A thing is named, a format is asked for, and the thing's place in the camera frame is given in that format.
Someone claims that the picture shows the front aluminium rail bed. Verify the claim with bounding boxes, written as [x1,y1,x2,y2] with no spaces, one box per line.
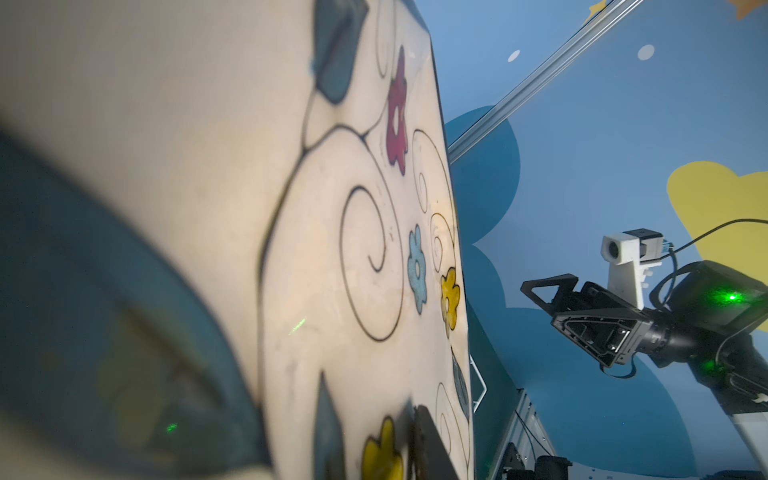
[486,388,559,479]

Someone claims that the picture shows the right aluminium frame post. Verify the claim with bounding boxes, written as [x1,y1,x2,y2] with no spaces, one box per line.
[447,0,643,165]

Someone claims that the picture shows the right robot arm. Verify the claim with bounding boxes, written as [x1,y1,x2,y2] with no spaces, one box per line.
[521,260,767,469]

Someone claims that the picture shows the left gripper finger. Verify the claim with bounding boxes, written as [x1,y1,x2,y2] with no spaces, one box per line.
[410,405,458,480]

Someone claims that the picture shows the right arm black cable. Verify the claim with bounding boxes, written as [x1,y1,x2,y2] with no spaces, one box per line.
[647,217,768,307]

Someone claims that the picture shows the white wire dish rack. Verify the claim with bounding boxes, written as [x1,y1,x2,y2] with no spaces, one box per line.
[469,356,488,413]

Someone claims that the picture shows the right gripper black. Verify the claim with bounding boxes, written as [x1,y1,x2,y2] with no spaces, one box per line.
[520,274,653,368]

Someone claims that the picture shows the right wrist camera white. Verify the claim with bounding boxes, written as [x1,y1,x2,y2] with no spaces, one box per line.
[601,228,664,310]

